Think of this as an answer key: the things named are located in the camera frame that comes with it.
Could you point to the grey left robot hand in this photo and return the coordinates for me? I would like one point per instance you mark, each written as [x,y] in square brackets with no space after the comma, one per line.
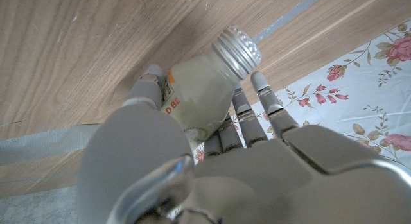
[257,172]

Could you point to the beige bottle with silver cap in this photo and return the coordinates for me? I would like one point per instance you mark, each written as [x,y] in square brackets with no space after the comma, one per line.
[202,92]

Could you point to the floral backdrop cloth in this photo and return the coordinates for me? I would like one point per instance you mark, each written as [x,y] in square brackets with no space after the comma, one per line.
[359,95]

